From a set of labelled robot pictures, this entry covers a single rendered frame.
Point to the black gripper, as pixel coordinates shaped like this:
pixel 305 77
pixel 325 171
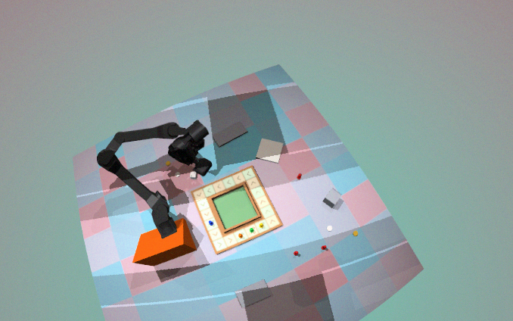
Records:
pixel 202 165

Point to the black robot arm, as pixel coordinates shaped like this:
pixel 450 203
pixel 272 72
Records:
pixel 192 136

